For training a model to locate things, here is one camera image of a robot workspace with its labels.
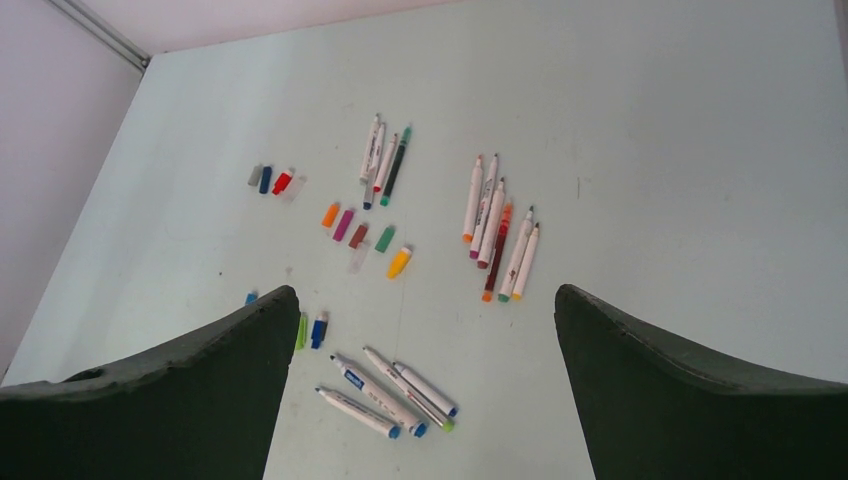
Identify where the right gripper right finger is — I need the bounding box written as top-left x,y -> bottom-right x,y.
554,284 -> 847,479

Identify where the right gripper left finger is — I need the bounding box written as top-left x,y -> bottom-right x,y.
1,286 -> 300,479

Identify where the light green pen cap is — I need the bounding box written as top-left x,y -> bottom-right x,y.
294,312 -> 309,350

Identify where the blue cap thin marker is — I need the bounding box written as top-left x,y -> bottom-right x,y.
314,387 -> 401,440

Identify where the navy pen cap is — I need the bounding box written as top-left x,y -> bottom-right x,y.
310,311 -> 329,350

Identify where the yellow cap marker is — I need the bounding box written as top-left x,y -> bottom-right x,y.
511,222 -> 540,301

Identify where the green cap thin marker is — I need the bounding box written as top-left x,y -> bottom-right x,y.
498,205 -> 535,303

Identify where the blue cap thick marker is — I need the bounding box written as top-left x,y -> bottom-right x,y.
329,354 -> 428,438

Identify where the light green cap marker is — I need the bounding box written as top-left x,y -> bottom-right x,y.
362,346 -> 454,433

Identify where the navy cap marker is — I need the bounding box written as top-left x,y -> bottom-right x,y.
392,361 -> 458,418

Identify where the brown cap marker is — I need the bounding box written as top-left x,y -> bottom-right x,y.
477,177 -> 505,270

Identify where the brown pen cap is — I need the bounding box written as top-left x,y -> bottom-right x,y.
348,223 -> 368,249

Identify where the orange pen cap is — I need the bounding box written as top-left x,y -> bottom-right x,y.
321,202 -> 340,229

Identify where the magenta cap marker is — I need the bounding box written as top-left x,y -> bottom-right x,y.
469,153 -> 499,260

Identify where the dark blue pen cap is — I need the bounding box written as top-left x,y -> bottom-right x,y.
258,165 -> 273,195

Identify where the magenta pen cap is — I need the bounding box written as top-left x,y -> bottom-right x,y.
332,208 -> 355,242

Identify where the grey pen cap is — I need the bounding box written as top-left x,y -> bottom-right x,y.
247,164 -> 264,187

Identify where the yellow pen cap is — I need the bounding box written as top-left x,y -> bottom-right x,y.
387,246 -> 413,279

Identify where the red pen cap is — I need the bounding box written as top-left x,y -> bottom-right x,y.
271,169 -> 294,195

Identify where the dark green marker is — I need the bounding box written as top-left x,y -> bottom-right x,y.
379,125 -> 412,207

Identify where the orange cap marker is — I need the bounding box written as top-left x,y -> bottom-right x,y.
462,155 -> 483,244

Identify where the dark blue cap marker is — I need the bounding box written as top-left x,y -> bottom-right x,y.
363,122 -> 385,210

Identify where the grey cap white marker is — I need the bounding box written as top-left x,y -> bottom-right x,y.
359,113 -> 381,184

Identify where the red cap marker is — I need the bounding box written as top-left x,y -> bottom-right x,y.
373,133 -> 398,193

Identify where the aluminium frame rail left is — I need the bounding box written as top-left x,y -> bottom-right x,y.
46,0 -> 152,74

